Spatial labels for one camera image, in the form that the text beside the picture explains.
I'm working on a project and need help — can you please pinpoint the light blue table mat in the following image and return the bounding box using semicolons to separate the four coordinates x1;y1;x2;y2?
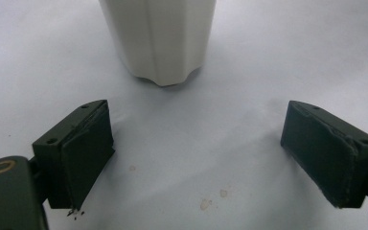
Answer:
0;0;368;230

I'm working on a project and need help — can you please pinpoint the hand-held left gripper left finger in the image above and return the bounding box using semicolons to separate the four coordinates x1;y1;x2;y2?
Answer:
32;99;116;212

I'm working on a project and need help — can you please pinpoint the white bottle with blue pump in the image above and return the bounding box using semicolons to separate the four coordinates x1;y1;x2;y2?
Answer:
99;0;218;87

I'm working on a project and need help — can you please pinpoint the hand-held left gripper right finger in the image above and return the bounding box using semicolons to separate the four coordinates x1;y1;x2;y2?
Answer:
280;100;368;209

